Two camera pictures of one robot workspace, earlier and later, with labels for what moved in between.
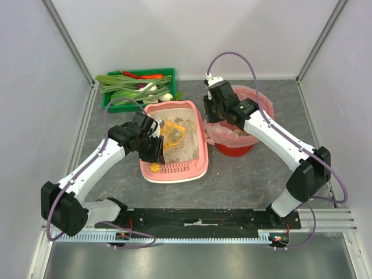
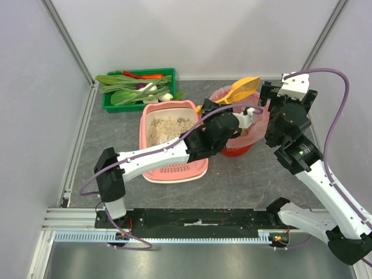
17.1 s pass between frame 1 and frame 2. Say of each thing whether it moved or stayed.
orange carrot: stayed
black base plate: stayed
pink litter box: stayed
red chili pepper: stayed
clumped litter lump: moved
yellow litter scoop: moved
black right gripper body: moved
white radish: stayed
